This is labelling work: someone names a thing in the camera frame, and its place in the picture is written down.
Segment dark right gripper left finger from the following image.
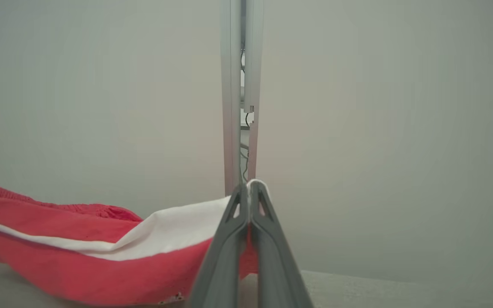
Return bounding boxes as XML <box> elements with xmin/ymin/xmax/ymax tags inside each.
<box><xmin>189</xmin><ymin>184</ymin><xmax>249</xmax><ymax>308</ymax></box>

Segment red white basketball shorts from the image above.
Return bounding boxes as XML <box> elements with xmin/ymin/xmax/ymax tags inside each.
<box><xmin>0</xmin><ymin>180</ymin><xmax>273</xmax><ymax>306</ymax></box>

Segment grey aluminium partition post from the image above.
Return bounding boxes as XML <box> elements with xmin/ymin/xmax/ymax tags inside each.
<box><xmin>221</xmin><ymin>0</ymin><xmax>265</xmax><ymax>195</ymax></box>

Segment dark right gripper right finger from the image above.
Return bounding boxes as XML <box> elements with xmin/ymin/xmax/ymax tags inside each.
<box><xmin>249</xmin><ymin>181</ymin><xmax>315</xmax><ymax>308</ymax></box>

